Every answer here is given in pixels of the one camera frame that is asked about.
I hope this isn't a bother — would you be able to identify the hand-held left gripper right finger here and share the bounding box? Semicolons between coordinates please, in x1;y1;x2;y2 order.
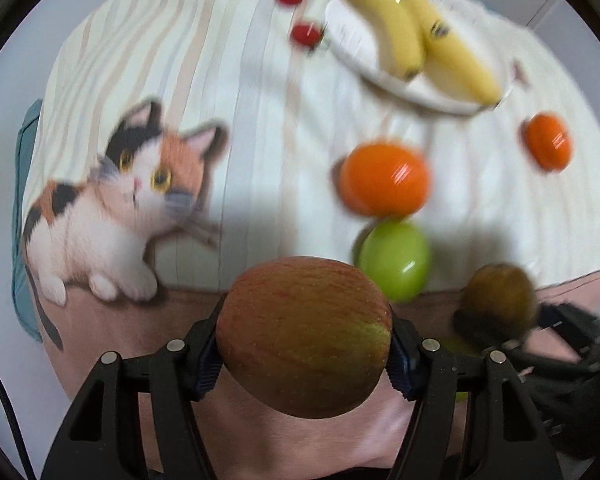
385;306;563;480

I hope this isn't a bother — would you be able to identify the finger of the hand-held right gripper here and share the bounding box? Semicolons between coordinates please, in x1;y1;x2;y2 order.
452;309;533;353
535;302;600;361

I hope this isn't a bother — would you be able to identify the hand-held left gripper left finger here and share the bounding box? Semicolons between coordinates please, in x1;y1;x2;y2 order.
40;294;231;480

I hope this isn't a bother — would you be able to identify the brown kiwi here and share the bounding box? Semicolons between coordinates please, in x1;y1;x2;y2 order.
460;263;538;336

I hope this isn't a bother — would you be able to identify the red apple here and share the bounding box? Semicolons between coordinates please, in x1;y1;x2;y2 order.
216;256;395;418

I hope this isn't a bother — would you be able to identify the large green apple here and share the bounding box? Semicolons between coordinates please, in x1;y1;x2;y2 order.
356;220;433;303

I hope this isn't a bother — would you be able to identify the orange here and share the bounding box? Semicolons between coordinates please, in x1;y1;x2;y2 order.
522;112;576;172
337;142;431;218

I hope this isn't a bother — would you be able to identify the white plate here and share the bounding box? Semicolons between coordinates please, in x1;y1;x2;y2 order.
324;0;513;116

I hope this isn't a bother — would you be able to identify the teal bed sheet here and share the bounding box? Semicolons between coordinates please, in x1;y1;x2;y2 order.
11;99;46;343

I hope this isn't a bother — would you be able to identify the beige sewn blanket label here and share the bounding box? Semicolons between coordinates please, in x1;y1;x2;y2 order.
511;57;531;88

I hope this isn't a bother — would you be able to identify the striped cat print blanket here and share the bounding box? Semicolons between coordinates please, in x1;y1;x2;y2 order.
22;0;600;476

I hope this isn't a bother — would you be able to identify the yellow banana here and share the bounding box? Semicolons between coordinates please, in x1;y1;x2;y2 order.
392;0;503;108
302;0;426;81

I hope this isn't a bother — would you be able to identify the black cable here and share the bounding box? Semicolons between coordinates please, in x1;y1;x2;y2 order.
0;340;36;480

